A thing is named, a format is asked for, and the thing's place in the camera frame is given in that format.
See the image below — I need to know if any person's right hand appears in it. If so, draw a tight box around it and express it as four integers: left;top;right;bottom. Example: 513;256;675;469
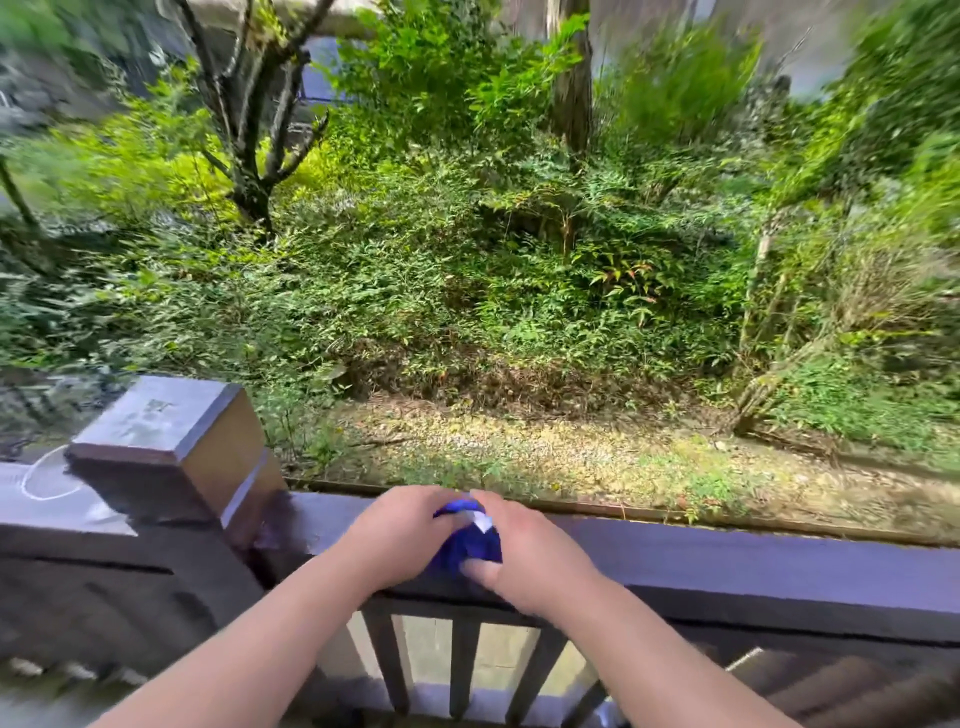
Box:
459;489;607;621

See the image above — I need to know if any person's left hand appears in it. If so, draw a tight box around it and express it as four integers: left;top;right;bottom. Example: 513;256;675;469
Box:
328;485;472;594

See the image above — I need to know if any blue cleaning cloth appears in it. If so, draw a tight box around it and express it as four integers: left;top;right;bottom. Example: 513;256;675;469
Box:
429;498;505;577

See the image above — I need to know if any person's right forearm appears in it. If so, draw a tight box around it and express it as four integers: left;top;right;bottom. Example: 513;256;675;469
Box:
549;579;804;728

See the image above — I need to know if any person's left forearm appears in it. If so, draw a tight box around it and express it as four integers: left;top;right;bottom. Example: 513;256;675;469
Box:
88;553;376;728

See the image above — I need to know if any dark wooden railing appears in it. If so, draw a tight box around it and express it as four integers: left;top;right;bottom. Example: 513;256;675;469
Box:
0;459;960;728

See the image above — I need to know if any green bamboo shrub thicket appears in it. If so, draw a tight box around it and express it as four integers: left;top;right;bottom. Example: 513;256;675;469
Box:
0;0;960;459

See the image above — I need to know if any bare dark branched tree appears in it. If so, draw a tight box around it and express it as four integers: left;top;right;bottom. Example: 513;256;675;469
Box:
153;0;339;240

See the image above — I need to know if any tall brown tree trunk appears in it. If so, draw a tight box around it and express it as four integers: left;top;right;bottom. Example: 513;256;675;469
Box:
546;0;595;155

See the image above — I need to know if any square wooden railing post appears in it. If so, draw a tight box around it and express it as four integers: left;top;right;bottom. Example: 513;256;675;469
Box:
64;375;292;552

